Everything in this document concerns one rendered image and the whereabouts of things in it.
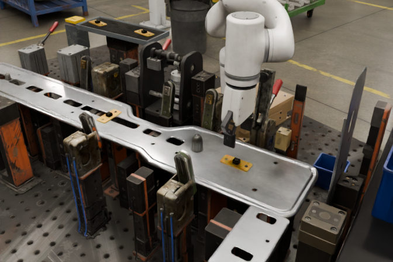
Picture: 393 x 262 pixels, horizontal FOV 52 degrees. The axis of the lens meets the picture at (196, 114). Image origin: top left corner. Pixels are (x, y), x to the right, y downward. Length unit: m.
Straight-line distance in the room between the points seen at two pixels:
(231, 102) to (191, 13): 3.35
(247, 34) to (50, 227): 0.90
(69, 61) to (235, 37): 0.83
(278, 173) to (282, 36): 0.37
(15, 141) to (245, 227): 0.89
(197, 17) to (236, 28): 3.42
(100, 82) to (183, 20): 2.89
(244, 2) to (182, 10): 3.28
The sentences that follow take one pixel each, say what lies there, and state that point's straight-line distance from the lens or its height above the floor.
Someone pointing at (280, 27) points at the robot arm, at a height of 1.38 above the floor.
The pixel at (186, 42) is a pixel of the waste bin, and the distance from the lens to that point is 4.39.
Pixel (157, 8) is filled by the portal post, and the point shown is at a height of 0.25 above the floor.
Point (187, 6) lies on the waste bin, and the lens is 4.23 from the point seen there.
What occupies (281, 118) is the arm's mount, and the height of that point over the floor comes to 0.72.
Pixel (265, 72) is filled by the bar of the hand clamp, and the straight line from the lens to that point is 1.12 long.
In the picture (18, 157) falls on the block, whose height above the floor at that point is 0.82.
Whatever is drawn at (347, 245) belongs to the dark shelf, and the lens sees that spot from 0.90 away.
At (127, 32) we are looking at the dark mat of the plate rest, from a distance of 1.60.
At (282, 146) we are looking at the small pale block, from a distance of 1.15.
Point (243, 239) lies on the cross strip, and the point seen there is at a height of 1.00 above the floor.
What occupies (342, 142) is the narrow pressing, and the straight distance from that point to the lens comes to 0.87.
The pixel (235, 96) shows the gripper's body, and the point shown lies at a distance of 0.95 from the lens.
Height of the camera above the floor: 1.66
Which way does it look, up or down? 30 degrees down
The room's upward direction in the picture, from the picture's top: straight up
